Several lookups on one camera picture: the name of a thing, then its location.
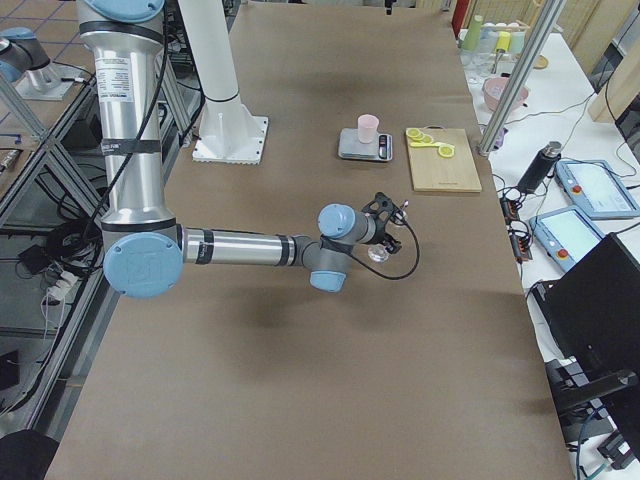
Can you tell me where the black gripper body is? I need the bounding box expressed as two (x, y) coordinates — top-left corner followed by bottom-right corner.
(372, 214), (395, 246)

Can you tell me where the glass sauce bottle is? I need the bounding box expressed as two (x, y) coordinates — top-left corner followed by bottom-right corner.
(367, 200), (409, 263)

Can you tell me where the pink plastic cup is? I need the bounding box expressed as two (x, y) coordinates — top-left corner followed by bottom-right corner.
(357, 114), (379, 144)

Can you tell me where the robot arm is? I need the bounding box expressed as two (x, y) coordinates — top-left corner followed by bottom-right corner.
(77, 1), (407, 298)

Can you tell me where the silver kitchen scale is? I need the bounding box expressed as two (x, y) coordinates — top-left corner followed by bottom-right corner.
(338, 128), (393, 163)

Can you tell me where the green cup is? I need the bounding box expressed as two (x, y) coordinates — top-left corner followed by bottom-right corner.
(461, 15), (484, 52)

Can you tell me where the yellow cup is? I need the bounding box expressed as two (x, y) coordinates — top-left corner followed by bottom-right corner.
(495, 31), (511, 53)

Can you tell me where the wooden cutting board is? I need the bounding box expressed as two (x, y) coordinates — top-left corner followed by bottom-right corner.
(405, 127), (482, 193)

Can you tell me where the yellow plastic knife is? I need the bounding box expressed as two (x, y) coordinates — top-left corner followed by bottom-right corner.
(409, 142), (453, 148)

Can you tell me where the pink bowl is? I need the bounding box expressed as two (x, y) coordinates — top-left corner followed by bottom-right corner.
(482, 77), (530, 112)

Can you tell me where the black thermos bottle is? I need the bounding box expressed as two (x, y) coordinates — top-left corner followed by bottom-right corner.
(516, 141), (562, 194)

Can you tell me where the blue teach pendant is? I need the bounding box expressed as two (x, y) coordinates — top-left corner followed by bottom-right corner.
(555, 160), (639, 220)
(528, 206), (604, 272)

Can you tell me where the black monitor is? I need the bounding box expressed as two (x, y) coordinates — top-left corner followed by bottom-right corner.
(531, 234), (639, 380)

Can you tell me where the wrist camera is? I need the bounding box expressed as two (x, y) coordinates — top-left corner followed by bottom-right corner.
(361, 192), (396, 222)

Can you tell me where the aluminium frame post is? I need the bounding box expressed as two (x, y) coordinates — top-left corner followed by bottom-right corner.
(477, 0), (566, 157)

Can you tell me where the white camera mast base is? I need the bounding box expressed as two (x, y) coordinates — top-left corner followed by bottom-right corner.
(179, 1), (269, 165)

